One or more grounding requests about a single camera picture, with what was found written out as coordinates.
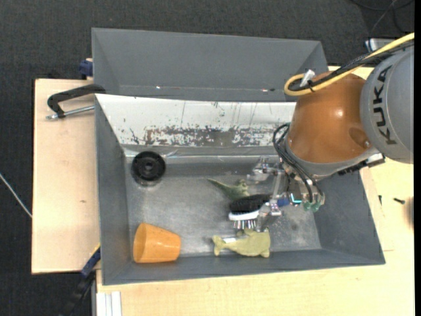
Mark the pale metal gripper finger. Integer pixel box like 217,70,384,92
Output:
256,205,283,233
268,197,291,209

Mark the grey metal bin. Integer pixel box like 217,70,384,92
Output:
90,27,386,286

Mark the green toy figure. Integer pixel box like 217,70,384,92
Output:
207,177,251,199

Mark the pale wood board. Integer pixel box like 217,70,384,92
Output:
31,77,101,275

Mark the green toy fish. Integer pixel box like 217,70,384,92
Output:
211,228,272,259

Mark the black and white brush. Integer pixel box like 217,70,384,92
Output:
228,194,274,230

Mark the orange plastic cup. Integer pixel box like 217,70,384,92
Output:
132,222,182,264

